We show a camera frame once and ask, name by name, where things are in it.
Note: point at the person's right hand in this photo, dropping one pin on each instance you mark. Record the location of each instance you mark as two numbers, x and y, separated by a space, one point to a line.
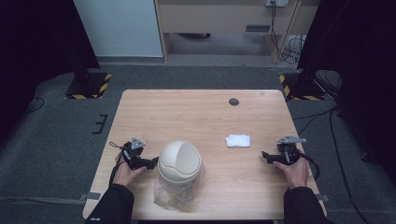
295 174

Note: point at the white swing-lid trash can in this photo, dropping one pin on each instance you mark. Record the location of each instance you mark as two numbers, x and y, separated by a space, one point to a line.
180 163

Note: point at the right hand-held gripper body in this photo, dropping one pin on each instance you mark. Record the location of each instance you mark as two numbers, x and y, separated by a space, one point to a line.
288 152

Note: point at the light wooden desk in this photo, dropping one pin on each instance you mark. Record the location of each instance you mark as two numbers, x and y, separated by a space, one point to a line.
218 17

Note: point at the grey wall power socket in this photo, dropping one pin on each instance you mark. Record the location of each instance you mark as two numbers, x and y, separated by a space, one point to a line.
277 2

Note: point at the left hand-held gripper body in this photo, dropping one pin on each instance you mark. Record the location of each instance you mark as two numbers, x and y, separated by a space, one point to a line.
134 154

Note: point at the white tissue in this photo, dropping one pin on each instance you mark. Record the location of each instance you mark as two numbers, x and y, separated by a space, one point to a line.
238 140

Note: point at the clear plastic bag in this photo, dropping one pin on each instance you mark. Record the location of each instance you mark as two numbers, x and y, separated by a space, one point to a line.
169 197

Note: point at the grey table bracket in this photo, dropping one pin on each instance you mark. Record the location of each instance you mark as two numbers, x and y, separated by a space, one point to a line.
323 198
90 196

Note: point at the white cabinet panel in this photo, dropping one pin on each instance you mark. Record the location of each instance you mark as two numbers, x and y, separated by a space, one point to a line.
118 28

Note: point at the person's left hand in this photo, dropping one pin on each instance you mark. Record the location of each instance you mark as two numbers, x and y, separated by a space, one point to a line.
126 175

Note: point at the black stand base striped edge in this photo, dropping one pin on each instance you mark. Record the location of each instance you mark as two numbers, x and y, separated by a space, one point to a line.
302 88
88 85

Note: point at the dark round table grommet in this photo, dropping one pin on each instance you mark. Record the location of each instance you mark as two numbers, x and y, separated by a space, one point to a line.
233 101

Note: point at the black curtain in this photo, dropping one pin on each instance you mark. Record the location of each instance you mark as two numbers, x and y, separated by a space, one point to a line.
37 49
358 62

